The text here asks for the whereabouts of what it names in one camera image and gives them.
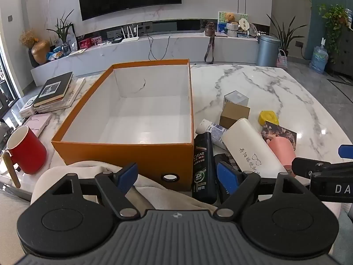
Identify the round white hand fan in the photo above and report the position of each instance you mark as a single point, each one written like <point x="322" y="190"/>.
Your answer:
<point x="244" y="23"/>

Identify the black shampoo bottle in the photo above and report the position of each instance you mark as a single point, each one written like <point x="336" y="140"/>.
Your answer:
<point x="204" y="160"/>

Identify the clear plastic box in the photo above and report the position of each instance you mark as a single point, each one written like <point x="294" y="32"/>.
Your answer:
<point x="235" y="98"/>

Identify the pink bottle with orange cap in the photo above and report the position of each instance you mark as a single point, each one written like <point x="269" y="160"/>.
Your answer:
<point x="281" y="150"/>

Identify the dark cabinet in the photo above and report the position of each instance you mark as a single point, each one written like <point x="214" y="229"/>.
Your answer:
<point x="343" y="52"/>

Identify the pink woven basket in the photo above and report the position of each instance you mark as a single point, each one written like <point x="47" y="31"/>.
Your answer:
<point x="282" y="60"/>

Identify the small white box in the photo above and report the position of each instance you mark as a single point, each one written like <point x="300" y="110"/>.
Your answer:
<point x="27" y="106"/>

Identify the green plant in glass vase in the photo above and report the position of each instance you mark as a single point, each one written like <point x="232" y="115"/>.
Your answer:
<point x="62" y="29"/>

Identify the blue snack packet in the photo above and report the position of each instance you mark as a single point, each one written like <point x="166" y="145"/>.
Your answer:
<point x="55" y="53"/>

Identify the long-leaf potted plant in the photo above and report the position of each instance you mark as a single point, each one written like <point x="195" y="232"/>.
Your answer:
<point x="284" y="37"/>

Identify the orange cardboard box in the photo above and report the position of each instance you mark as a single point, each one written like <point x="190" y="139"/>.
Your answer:
<point x="124" y="158"/>

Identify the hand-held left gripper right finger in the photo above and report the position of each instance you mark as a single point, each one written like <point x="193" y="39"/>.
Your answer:
<point x="226" y="176"/>

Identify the printed card box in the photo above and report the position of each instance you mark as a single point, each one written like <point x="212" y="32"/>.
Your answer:
<point x="280" y="131"/>

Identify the flat pink box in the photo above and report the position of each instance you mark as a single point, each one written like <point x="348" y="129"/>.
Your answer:
<point x="37" y="122"/>

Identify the white printed tube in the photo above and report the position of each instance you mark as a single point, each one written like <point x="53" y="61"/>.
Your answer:
<point x="212" y="129"/>

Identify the white marble TV cabinet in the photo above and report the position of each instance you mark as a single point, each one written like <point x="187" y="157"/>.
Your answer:
<point x="179" y="48"/>

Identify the pale book stack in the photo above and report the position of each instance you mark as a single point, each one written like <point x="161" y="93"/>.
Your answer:
<point x="73" y="93"/>

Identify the brown cardboard box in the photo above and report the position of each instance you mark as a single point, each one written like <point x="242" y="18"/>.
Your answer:
<point x="234" y="116"/>

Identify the black window frame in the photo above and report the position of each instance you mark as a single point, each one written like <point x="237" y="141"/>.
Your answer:
<point x="7" y="88"/>

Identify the white glasses case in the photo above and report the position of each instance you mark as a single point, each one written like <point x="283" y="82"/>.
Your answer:
<point x="248" y="143"/>

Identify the blue water jug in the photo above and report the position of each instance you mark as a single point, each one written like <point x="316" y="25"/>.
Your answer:
<point x="318" y="59"/>

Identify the dried flower bunch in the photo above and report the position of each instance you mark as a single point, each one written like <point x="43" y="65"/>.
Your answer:
<point x="27" y="38"/>

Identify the green picture card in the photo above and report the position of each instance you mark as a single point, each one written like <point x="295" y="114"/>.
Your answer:
<point x="221" y="22"/>

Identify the grey trash can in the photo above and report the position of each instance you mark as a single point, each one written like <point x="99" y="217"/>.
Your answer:
<point x="267" y="51"/>

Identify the gold vase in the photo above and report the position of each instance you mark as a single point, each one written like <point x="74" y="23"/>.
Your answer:
<point x="40" y="52"/>

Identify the pink gift box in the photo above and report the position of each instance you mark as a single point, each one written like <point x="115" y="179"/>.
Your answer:
<point x="96" y="40"/>

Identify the red gift box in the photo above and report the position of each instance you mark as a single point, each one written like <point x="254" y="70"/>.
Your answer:
<point x="84" y="43"/>

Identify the hanging ivy plant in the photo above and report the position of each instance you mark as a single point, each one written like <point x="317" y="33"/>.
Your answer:
<point x="335" y="19"/>

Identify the white router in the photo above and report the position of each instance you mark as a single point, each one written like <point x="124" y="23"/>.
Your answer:
<point x="129" y="38"/>

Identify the yellow tape measure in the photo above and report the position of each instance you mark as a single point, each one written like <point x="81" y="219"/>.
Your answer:
<point x="268" y="117"/>

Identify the beige cloth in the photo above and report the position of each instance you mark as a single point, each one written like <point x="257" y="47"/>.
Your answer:
<point x="93" y="171"/>

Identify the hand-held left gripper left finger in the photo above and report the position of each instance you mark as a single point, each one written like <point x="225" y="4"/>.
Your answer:
<point x="129" y="175"/>

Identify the black book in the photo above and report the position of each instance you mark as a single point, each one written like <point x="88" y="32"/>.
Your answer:
<point x="53" y="88"/>

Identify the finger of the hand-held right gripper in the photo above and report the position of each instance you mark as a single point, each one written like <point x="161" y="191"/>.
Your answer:
<point x="303" y="167"/>
<point x="346" y="151"/>

